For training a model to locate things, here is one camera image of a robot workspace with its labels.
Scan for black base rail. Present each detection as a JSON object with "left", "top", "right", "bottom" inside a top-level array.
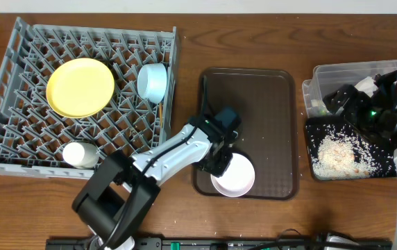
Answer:
[{"left": 45, "top": 235, "right": 392, "bottom": 250}]

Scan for black cable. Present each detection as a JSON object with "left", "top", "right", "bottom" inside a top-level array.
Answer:
[
  {"left": 97, "top": 76, "right": 210, "bottom": 250},
  {"left": 246, "top": 228, "right": 328, "bottom": 250}
]

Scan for clear plastic bin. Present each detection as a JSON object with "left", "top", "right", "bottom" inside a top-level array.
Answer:
[{"left": 302, "top": 60, "right": 397, "bottom": 118}]

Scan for white round bowl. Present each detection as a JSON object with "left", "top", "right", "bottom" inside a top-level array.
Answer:
[{"left": 210, "top": 153, "right": 255, "bottom": 197}]

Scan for left black cable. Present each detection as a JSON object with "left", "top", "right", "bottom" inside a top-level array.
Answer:
[{"left": 97, "top": 76, "right": 210, "bottom": 250}]

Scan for black rectangular tray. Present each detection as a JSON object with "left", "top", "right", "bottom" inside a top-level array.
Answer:
[{"left": 305, "top": 116, "right": 397, "bottom": 181}]

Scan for light blue bowl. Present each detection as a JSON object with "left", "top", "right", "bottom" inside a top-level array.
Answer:
[{"left": 137, "top": 63, "right": 167, "bottom": 104}]

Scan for white paper cup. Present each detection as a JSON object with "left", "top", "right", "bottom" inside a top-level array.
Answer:
[{"left": 62, "top": 142, "right": 99, "bottom": 169}]

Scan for rice food scraps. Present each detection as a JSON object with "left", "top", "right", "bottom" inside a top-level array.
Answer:
[{"left": 312, "top": 127, "right": 378, "bottom": 180}]

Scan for right black cable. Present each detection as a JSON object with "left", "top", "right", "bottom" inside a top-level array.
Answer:
[{"left": 246, "top": 228, "right": 328, "bottom": 250}]

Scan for grey plastic dish rack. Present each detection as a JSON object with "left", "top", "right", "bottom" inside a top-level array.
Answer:
[{"left": 0, "top": 19, "right": 180, "bottom": 179}]

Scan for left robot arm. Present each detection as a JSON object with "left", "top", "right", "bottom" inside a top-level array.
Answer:
[{"left": 72, "top": 108, "right": 242, "bottom": 249}]

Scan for wooden chopstick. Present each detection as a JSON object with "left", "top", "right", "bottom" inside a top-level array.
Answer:
[{"left": 158, "top": 102, "right": 163, "bottom": 128}]

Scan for white paper napkin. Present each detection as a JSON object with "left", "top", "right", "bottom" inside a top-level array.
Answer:
[{"left": 355, "top": 76, "right": 378, "bottom": 97}]

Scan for yellow round plate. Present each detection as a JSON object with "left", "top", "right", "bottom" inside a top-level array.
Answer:
[{"left": 46, "top": 58, "right": 115, "bottom": 119}]

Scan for dark brown serving tray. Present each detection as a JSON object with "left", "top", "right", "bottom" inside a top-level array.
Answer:
[{"left": 202, "top": 67, "right": 299, "bottom": 201}]

